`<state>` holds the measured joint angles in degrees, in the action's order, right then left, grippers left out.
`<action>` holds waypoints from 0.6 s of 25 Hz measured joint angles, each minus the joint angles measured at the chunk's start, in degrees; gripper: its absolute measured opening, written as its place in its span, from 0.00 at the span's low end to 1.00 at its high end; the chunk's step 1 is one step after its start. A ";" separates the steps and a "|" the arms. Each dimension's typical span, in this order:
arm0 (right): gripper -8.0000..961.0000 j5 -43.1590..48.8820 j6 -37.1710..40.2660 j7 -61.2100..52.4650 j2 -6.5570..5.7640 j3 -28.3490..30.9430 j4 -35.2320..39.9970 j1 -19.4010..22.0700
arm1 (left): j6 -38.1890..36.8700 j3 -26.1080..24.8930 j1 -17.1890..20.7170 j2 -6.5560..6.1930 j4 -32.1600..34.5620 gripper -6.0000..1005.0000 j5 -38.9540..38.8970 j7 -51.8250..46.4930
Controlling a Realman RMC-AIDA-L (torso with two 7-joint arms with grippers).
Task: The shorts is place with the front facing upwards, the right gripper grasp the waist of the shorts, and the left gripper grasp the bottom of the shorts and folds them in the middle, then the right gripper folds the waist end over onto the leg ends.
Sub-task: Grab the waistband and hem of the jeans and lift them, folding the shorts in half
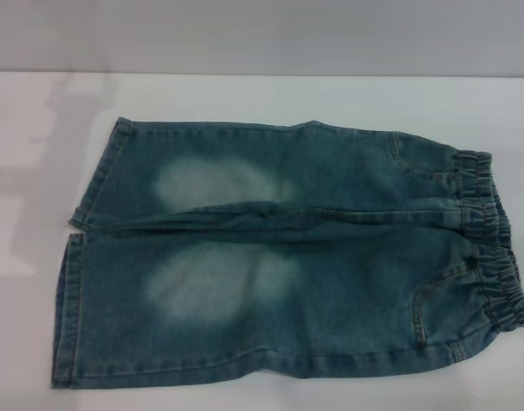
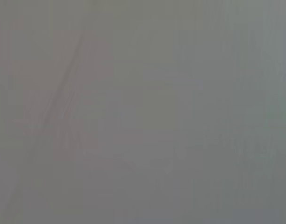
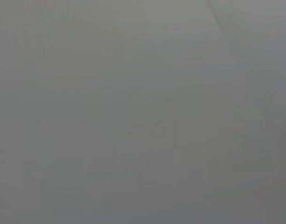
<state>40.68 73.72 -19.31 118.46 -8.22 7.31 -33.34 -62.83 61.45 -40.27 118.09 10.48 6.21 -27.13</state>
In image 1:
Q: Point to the blue denim shorts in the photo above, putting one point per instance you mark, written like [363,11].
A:
[287,265]

